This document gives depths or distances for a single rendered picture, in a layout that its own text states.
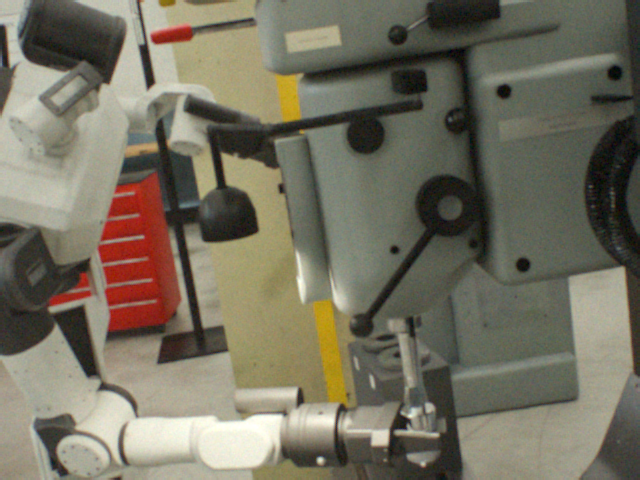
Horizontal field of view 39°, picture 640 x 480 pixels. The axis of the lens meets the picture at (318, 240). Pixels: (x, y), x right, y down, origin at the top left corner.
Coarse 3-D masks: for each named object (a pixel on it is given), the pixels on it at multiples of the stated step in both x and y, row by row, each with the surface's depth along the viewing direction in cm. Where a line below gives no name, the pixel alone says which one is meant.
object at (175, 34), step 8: (184, 24) 118; (208, 24) 118; (216, 24) 118; (224, 24) 118; (232, 24) 118; (240, 24) 118; (248, 24) 118; (256, 24) 118; (152, 32) 117; (160, 32) 117; (168, 32) 117; (176, 32) 117; (184, 32) 117; (192, 32) 118; (200, 32) 118; (208, 32) 118; (152, 40) 118; (160, 40) 117; (168, 40) 118; (176, 40) 118; (184, 40) 118
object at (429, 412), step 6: (408, 408) 122; (426, 408) 121; (432, 408) 121; (402, 414) 121; (408, 414) 120; (414, 414) 120; (420, 414) 119; (426, 414) 119; (432, 414) 120; (408, 420) 120; (414, 420) 120; (420, 420) 119; (426, 420) 120
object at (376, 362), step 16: (384, 336) 164; (352, 352) 164; (368, 352) 160; (384, 352) 155; (400, 352) 154; (432, 352) 155; (352, 368) 167; (368, 368) 153; (384, 368) 150; (400, 368) 148; (432, 368) 148; (448, 368) 148; (368, 384) 156; (384, 384) 146; (400, 384) 147; (432, 384) 148; (448, 384) 149; (368, 400) 159; (384, 400) 147; (400, 400) 147; (432, 400) 149; (448, 400) 149; (448, 416) 150; (448, 432) 150; (448, 448) 151; (400, 464) 149; (416, 464) 150; (448, 464) 151
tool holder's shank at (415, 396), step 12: (408, 336) 118; (408, 348) 118; (408, 360) 119; (408, 372) 119; (420, 372) 120; (408, 384) 120; (420, 384) 120; (408, 396) 120; (420, 396) 120; (420, 408) 120
